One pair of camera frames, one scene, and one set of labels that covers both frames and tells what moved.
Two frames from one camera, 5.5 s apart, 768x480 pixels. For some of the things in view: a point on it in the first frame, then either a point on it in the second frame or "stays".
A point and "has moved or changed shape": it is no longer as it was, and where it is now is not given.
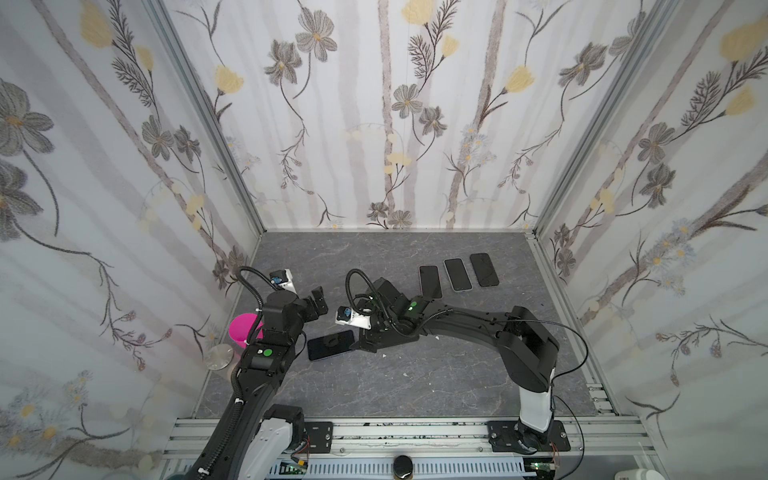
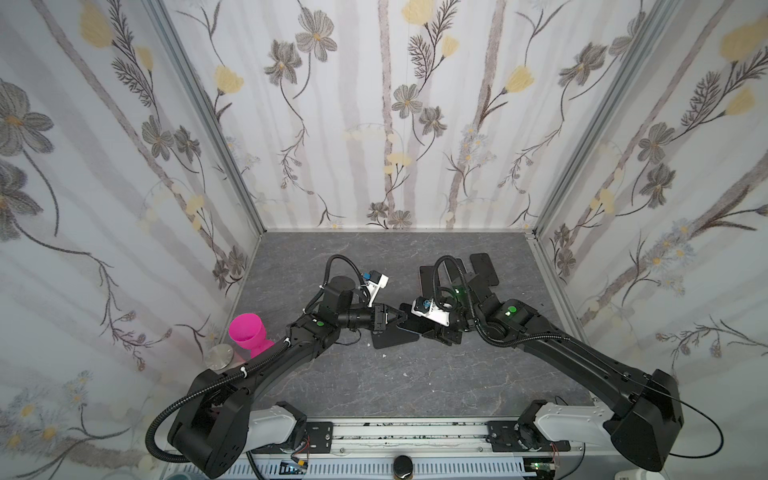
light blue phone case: [457, 274] stays
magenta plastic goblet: [239, 326] stays
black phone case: [484, 270] stays
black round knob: [403, 466] stays
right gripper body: [372, 336] to [444, 327]
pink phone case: [430, 282] stays
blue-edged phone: [330, 345] has moved or changed shape
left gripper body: [306, 310] to [376, 312]
